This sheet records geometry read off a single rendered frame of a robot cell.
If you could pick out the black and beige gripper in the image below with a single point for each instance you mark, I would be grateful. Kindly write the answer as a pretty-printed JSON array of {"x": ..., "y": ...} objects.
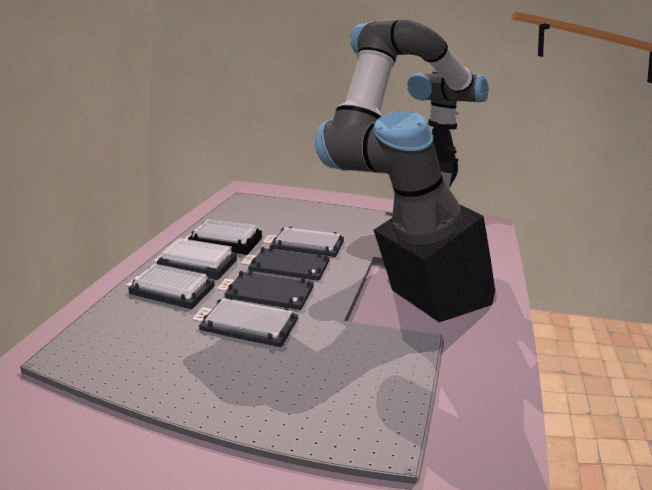
[{"x": 445, "y": 158}]

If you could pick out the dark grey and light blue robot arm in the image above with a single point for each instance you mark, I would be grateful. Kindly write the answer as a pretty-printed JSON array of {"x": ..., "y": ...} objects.
[{"x": 400, "y": 143}]

